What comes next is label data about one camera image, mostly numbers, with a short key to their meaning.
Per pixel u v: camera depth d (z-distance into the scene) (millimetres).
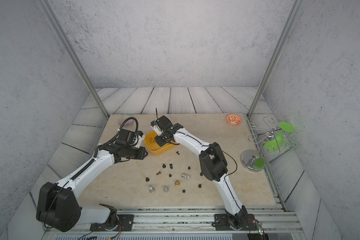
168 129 698
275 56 869
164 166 928
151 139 1046
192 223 741
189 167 915
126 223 728
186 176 875
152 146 1046
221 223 725
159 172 907
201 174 890
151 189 812
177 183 844
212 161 563
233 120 1147
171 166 934
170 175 889
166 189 822
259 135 1066
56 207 404
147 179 869
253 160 930
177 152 988
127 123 1147
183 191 829
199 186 847
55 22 743
